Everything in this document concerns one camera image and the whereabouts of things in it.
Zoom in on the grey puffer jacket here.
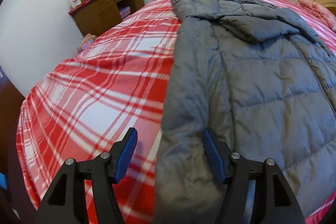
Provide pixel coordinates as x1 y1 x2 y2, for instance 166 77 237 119
153 0 335 223

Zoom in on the red plaid bed sheet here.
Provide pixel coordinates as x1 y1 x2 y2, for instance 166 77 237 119
16 0 335 223

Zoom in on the wooden headboard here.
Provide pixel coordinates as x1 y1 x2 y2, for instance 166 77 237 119
314 0 336 16

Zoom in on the pink floral pillow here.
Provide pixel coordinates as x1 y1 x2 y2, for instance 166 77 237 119
298 0 336 32

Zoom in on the brown wooden door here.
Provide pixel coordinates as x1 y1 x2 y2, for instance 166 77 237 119
1 69 25 190

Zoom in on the brown wooden desk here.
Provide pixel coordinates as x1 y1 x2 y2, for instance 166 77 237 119
68 0 144 36

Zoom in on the clothes pile on floor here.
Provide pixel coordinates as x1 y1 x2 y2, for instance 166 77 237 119
77 34 97 53

